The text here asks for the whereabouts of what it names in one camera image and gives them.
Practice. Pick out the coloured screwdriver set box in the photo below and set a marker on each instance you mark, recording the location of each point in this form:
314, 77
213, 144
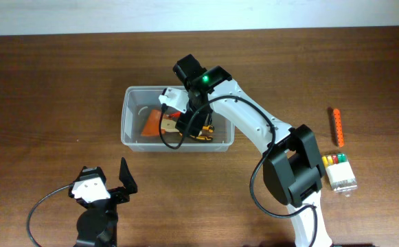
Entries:
340, 175

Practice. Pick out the orange scraper wooden handle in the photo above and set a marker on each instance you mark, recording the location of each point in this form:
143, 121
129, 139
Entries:
152, 127

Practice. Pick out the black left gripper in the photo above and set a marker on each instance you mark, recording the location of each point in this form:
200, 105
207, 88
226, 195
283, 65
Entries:
120, 193

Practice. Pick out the clear plastic container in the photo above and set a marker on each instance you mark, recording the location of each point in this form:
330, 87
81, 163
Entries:
137, 106

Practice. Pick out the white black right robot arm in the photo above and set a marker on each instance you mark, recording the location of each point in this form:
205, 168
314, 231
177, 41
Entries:
291, 163

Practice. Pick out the red handled cutting pliers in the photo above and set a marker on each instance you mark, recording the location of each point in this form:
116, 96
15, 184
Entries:
176, 114

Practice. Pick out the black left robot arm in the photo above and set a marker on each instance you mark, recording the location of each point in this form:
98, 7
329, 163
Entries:
97, 225

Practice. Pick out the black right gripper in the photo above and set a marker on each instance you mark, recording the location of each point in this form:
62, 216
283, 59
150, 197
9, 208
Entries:
181, 123

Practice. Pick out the yellow black long-nose pliers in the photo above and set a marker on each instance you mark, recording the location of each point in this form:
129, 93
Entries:
205, 135

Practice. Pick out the orange perforated bar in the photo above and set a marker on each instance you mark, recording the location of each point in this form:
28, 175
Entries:
338, 127

